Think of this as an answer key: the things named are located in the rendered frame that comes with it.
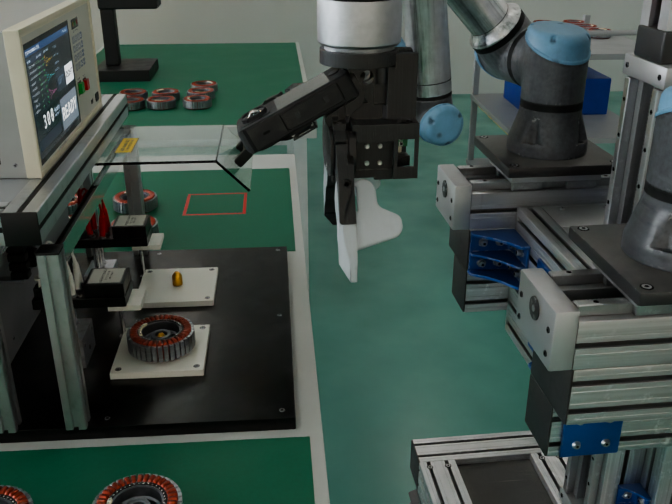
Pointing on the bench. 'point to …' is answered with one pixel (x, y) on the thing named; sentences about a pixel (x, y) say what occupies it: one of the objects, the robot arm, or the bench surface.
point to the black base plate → (218, 409)
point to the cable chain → (20, 263)
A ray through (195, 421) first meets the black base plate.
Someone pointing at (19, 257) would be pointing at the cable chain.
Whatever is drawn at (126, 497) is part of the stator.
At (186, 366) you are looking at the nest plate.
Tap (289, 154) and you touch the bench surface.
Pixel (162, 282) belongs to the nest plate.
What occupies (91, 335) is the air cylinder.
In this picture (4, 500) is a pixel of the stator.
